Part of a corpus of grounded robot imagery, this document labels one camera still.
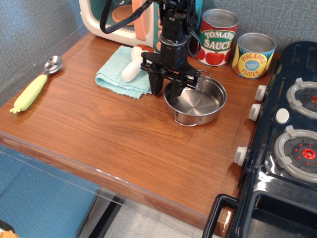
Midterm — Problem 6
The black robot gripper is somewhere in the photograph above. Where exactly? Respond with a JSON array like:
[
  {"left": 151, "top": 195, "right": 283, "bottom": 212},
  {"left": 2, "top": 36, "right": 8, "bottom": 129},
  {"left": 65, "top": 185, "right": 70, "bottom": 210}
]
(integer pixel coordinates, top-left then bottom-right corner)
[{"left": 141, "top": 37, "right": 201, "bottom": 104}]

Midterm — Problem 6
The stainless steel pan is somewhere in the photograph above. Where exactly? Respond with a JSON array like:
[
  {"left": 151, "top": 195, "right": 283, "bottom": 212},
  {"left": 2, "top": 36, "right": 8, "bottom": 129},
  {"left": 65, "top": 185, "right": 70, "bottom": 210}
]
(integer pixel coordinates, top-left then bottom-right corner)
[{"left": 163, "top": 70, "right": 227, "bottom": 126}]

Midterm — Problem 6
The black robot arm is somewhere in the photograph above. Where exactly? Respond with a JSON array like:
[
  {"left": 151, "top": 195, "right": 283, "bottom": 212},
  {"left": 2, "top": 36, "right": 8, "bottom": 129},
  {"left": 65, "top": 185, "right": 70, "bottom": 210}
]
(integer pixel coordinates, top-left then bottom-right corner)
[{"left": 141, "top": 0, "right": 201, "bottom": 103}]

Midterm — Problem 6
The white brown toy mushroom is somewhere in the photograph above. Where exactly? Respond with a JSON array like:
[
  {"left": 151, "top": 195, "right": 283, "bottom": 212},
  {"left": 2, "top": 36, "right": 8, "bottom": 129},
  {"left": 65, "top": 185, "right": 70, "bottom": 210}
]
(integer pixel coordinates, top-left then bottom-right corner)
[{"left": 121, "top": 45, "right": 155, "bottom": 82}]

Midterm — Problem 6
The teal cream toy microwave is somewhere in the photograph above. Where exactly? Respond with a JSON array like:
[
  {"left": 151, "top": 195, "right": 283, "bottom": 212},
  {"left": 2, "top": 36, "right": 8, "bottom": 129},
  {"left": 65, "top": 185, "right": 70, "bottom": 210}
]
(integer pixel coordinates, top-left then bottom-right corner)
[{"left": 78, "top": 0, "right": 203, "bottom": 53}]

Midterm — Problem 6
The teal folded cloth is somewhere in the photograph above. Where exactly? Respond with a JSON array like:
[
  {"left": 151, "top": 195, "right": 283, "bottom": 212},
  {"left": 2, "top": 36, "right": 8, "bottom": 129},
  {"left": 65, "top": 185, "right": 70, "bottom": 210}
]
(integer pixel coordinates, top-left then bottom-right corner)
[{"left": 95, "top": 46, "right": 152, "bottom": 99}]

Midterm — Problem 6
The tomato sauce can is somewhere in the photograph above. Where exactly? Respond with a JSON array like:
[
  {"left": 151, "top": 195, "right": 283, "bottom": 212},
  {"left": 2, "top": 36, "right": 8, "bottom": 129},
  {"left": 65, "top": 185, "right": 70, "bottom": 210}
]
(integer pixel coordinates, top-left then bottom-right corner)
[{"left": 197, "top": 8, "right": 239, "bottom": 66}]

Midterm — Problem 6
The pineapple slices can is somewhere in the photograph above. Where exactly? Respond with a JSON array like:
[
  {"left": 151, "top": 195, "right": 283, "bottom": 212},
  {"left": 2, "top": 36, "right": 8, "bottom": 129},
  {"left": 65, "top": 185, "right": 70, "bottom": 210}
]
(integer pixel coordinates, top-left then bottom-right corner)
[{"left": 232, "top": 33, "right": 276, "bottom": 79}]

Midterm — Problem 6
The black toy stove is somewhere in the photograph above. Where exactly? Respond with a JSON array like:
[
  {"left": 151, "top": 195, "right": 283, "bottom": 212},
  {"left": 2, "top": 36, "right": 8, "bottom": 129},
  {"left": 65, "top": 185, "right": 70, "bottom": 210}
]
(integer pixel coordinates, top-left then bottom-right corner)
[{"left": 203, "top": 41, "right": 317, "bottom": 238}]

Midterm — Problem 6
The orange object at corner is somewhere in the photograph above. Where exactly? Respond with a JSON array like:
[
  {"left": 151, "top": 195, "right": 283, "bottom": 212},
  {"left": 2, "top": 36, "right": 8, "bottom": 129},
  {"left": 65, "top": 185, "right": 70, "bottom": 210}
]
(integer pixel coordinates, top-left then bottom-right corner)
[{"left": 0, "top": 231, "right": 19, "bottom": 238}]

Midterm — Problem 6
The black braided cable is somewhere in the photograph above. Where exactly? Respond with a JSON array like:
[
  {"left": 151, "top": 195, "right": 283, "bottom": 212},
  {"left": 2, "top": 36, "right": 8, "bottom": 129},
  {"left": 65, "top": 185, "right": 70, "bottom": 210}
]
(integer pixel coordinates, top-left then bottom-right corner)
[{"left": 99, "top": 0, "right": 152, "bottom": 35}]

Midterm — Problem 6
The green handled metal spoon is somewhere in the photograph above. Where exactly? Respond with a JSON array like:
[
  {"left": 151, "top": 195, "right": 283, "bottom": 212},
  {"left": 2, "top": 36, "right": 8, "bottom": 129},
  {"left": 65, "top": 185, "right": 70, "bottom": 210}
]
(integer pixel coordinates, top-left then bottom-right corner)
[{"left": 9, "top": 56, "right": 63, "bottom": 114}]

